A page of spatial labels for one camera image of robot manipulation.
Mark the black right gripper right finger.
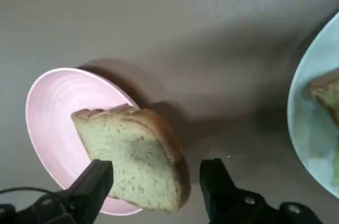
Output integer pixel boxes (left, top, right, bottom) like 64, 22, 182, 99
200, 158, 321, 224

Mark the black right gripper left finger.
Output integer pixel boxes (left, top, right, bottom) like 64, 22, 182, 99
0, 159, 114, 224

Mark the brown bread slice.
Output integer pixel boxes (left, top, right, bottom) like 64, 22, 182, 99
70, 106, 191, 213
308, 67, 339, 131

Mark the pink plate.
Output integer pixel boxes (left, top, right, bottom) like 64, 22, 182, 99
25, 67, 145, 216

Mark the white plate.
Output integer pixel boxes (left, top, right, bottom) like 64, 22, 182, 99
287, 11, 339, 199

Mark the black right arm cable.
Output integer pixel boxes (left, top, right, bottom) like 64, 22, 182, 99
0, 186, 58, 198

